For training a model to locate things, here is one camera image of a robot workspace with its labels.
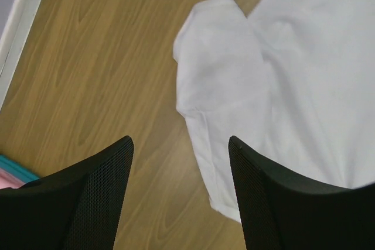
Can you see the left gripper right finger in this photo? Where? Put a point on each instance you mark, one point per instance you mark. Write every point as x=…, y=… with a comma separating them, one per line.
x=282, y=209

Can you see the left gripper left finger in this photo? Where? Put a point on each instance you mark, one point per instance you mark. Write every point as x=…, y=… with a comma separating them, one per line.
x=78, y=207

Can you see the white t-shirt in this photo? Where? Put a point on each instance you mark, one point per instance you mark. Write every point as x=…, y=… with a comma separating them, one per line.
x=294, y=80

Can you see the folded pink t-shirt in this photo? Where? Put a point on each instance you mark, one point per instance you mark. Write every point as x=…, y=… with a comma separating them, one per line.
x=7, y=180

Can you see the folded teal t-shirt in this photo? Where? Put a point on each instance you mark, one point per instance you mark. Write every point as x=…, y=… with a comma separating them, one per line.
x=17, y=170

